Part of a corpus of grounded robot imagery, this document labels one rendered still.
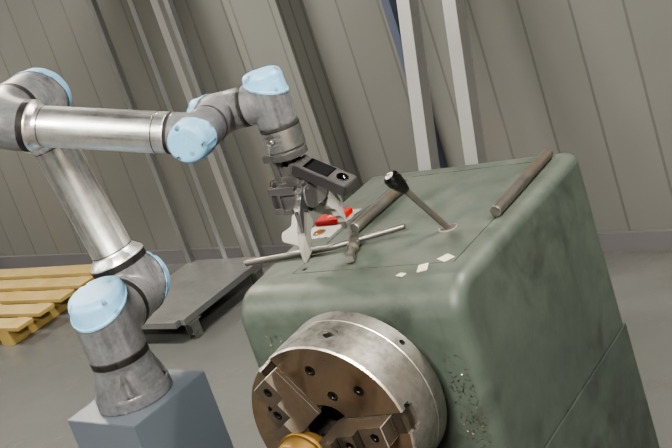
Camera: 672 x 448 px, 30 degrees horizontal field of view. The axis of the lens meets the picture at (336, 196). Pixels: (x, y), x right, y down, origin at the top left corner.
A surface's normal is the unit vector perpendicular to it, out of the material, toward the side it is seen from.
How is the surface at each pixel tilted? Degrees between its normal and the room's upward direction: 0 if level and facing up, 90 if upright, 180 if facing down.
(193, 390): 90
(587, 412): 90
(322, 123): 90
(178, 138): 90
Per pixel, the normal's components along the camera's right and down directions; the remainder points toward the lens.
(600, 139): -0.57, 0.42
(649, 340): -0.31, -0.91
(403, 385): 0.63, -0.44
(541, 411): 0.82, -0.10
